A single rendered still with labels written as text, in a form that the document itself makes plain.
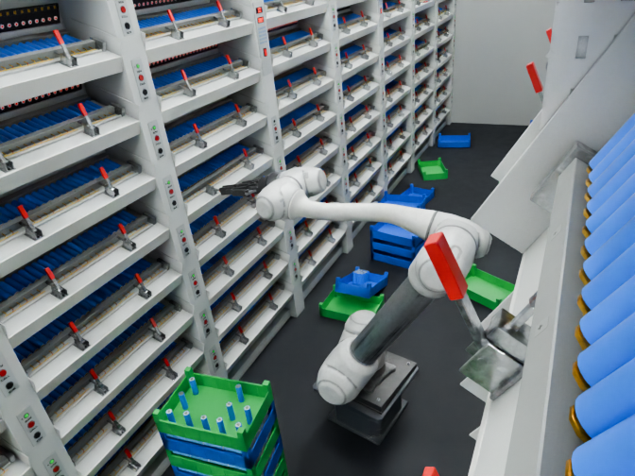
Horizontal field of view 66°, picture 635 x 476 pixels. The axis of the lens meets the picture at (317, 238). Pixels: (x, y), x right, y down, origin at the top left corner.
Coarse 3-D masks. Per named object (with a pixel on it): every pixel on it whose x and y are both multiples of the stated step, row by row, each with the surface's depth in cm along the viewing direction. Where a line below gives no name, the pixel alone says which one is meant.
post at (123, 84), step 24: (72, 0) 140; (96, 0) 136; (96, 24) 140; (120, 24) 140; (144, 48) 148; (120, 72) 145; (120, 96) 150; (144, 120) 152; (120, 144) 160; (144, 144) 155; (168, 144) 163; (168, 168) 165; (168, 240) 173; (192, 240) 181; (192, 264) 183; (192, 336) 195; (216, 336) 203
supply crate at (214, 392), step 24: (216, 384) 161; (264, 384) 151; (168, 408) 153; (192, 408) 155; (216, 408) 154; (240, 408) 154; (264, 408) 149; (168, 432) 147; (192, 432) 143; (216, 432) 146; (240, 432) 136
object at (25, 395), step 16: (0, 336) 121; (16, 368) 126; (0, 400) 124; (16, 400) 128; (32, 400) 132; (16, 416) 128; (16, 432) 129; (48, 432) 138; (16, 448) 133; (32, 448) 134; (48, 448) 138; (64, 448) 143; (32, 464) 135; (64, 464) 144
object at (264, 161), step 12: (252, 144) 224; (264, 144) 221; (252, 156) 219; (264, 156) 221; (240, 168) 209; (264, 168) 219; (216, 180) 198; (228, 180) 200; (240, 180) 203; (204, 192) 190; (192, 204) 183; (204, 204) 184; (216, 204) 193; (192, 216) 180
